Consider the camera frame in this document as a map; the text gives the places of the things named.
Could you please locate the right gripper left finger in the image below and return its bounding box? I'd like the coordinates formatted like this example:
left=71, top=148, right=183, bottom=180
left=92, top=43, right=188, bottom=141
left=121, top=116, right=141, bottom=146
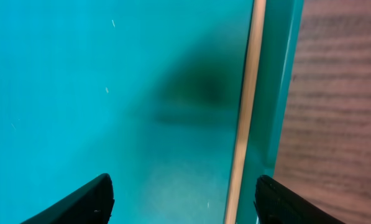
left=22, top=173, right=114, bottom=224

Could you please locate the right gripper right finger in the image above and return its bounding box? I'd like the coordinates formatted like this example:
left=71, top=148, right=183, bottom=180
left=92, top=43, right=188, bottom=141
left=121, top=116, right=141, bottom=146
left=254, top=175, right=344, bottom=224

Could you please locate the wooden chopstick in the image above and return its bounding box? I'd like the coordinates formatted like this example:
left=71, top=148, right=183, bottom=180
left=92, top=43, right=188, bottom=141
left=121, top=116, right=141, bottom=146
left=224, top=0, right=267, bottom=224

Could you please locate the teal plastic serving tray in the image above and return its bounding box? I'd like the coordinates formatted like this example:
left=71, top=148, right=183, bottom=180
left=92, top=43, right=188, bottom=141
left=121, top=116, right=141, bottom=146
left=0, top=0, right=306, bottom=224

